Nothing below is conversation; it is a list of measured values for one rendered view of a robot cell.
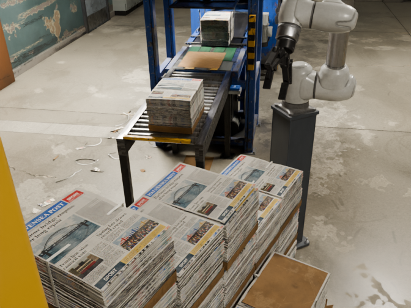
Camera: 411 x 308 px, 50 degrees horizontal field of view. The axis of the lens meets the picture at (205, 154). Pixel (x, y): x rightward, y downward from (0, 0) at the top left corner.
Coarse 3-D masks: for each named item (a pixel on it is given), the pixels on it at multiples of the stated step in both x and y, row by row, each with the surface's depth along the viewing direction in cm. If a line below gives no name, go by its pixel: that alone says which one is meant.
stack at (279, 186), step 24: (240, 168) 236; (264, 168) 236; (288, 168) 235; (264, 192) 216; (288, 192) 218; (264, 216) 199; (288, 216) 228; (264, 240) 201; (288, 240) 239; (240, 264) 181; (216, 288) 164
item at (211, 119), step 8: (224, 80) 360; (224, 88) 345; (216, 96) 331; (224, 96) 346; (216, 104) 317; (216, 112) 308; (208, 120) 295; (216, 120) 311; (208, 128) 284; (200, 136) 275; (208, 136) 280; (200, 144) 266; (208, 144) 285; (200, 152) 269; (200, 160) 271
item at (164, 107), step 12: (156, 96) 273; (168, 96) 272; (180, 96) 271; (192, 96) 271; (156, 108) 273; (168, 108) 270; (180, 108) 269; (192, 108) 273; (156, 120) 277; (168, 120) 274; (180, 120) 273; (192, 120) 273
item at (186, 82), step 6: (168, 78) 300; (174, 78) 300; (180, 78) 299; (186, 78) 299; (162, 84) 290; (168, 84) 290; (174, 84) 290; (180, 84) 289; (186, 84) 289; (192, 84) 289; (198, 84) 288; (198, 90) 286
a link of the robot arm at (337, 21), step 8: (320, 0) 183; (328, 0) 169; (336, 0) 169; (320, 8) 165; (328, 8) 164; (336, 8) 164; (344, 8) 164; (352, 8) 165; (320, 16) 165; (328, 16) 164; (336, 16) 164; (344, 16) 163; (352, 16) 164; (312, 24) 168; (320, 24) 167; (328, 24) 166; (336, 24) 165; (344, 24) 165; (352, 24) 165; (336, 32) 169; (344, 32) 169
